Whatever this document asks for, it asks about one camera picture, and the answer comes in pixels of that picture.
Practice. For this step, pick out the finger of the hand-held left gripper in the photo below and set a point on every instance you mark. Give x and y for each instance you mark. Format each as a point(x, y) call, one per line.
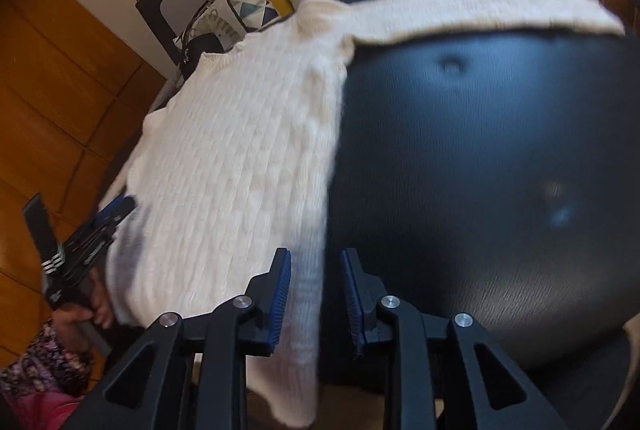
point(107, 230)
point(117, 208)

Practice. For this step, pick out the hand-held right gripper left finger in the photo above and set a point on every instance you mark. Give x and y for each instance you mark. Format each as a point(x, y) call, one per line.
point(280, 300)

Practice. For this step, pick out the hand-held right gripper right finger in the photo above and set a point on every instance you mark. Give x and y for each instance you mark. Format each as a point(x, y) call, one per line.
point(350, 305)

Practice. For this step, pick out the cream knitted sweater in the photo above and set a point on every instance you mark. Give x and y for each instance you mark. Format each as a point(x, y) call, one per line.
point(225, 135)

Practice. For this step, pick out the person's left forearm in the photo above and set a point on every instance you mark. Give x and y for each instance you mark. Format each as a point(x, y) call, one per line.
point(45, 365)

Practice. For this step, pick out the person's left hand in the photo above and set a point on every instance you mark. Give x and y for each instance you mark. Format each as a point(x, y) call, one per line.
point(102, 305)

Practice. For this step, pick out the wooden panelled wardrobe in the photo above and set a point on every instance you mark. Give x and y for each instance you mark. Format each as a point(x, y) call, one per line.
point(50, 110)

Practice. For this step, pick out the person's pink clothing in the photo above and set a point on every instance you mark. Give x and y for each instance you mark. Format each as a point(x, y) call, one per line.
point(45, 412)

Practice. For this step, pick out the black handbag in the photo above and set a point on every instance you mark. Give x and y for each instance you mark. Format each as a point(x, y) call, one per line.
point(200, 47)

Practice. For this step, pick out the triangle pattern pillow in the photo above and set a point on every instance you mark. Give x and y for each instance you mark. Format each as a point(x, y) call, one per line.
point(255, 5)

